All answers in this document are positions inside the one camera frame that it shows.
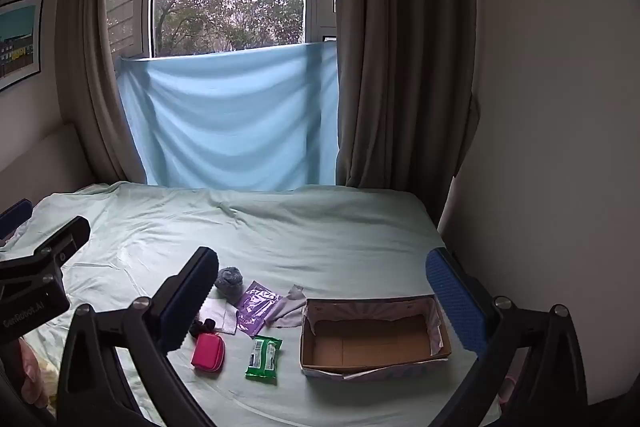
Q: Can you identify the beige headboard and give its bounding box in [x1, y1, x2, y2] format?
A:
[0, 122, 97, 208]

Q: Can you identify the pink zip pouch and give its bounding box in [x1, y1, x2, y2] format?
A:
[190, 332, 227, 374]

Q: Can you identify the beige curtain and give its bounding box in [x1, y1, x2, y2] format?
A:
[332, 0, 482, 229]
[54, 0, 169, 186]

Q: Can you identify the white textured cloth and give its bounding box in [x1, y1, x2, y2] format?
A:
[197, 297, 240, 336]

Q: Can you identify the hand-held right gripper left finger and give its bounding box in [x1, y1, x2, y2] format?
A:
[57, 247, 221, 427]

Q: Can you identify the cardboard box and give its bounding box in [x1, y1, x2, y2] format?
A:
[299, 293, 454, 382]

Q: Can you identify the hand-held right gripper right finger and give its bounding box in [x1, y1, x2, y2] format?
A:
[425, 247, 589, 427]

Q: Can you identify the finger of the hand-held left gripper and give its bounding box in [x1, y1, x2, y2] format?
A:
[0, 216, 92, 304]
[0, 199, 34, 241]

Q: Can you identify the small black object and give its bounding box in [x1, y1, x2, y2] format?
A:
[189, 318, 217, 339]

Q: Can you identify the light blue hanging cloth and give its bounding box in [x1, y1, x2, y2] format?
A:
[116, 41, 342, 188]

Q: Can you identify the pale green bed sheet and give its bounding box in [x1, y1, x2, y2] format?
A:
[0, 181, 502, 427]

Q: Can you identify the green wipes packet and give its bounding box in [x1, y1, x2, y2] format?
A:
[244, 334, 284, 386]

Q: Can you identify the person's left hand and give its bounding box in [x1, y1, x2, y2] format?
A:
[19, 336, 62, 409]

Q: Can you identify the grey rolled sock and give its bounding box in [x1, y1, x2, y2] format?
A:
[215, 267, 245, 306]

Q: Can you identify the framed wall poster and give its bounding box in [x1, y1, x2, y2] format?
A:
[0, 0, 45, 93]

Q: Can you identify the purple plastic packet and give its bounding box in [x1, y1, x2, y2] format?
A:
[235, 281, 281, 338]

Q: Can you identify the grey cleaning cloth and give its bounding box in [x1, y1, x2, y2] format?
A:
[263, 285, 307, 328]

